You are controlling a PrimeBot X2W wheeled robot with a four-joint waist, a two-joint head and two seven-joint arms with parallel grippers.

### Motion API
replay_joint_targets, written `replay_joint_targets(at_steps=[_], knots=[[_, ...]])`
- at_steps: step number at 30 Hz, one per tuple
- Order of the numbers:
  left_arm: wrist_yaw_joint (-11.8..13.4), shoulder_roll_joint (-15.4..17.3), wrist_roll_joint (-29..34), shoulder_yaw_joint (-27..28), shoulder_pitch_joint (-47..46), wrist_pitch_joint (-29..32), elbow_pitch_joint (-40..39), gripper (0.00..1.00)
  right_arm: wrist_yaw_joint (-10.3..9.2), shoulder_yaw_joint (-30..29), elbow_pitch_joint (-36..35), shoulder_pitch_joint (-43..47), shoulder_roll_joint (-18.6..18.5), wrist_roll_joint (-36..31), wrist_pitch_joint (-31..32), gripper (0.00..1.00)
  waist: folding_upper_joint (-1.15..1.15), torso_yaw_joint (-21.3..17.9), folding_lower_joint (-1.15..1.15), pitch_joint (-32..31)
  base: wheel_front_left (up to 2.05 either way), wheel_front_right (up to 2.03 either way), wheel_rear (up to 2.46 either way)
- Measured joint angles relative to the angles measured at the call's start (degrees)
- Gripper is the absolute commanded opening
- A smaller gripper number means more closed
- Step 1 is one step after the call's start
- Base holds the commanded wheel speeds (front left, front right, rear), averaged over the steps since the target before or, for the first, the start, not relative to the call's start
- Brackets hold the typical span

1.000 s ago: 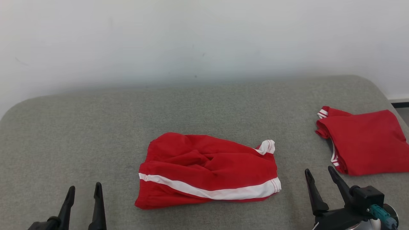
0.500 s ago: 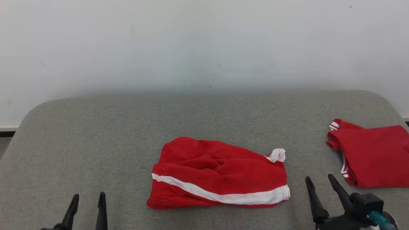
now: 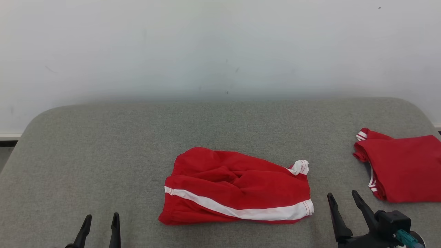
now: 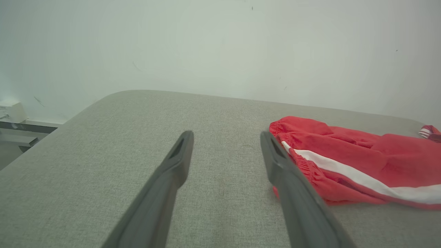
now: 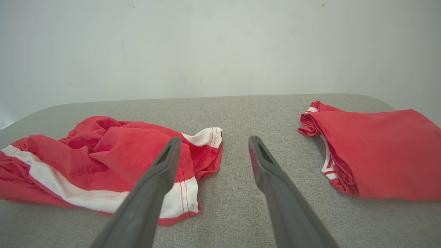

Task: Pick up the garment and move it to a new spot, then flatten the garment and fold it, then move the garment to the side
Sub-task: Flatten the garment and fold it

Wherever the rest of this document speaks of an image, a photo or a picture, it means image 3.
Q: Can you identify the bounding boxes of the red jersey with number print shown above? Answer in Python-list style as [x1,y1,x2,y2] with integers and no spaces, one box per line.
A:
[353,128,441,203]

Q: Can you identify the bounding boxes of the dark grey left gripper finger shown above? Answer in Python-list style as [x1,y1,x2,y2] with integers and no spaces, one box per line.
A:
[74,214,92,248]
[110,213,121,248]

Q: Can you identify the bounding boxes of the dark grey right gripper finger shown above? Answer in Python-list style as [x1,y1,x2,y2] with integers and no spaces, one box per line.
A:
[327,193,353,243]
[351,190,379,233]

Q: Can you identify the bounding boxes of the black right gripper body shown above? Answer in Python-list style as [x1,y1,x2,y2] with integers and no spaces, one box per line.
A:
[339,210,412,248]

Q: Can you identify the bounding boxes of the black cable with teal plug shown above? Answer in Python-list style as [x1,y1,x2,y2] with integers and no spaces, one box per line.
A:
[396,230,426,248]

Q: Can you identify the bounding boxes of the red shorts with white stripe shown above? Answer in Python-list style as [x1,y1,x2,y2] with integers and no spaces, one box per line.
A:
[158,147,315,226]

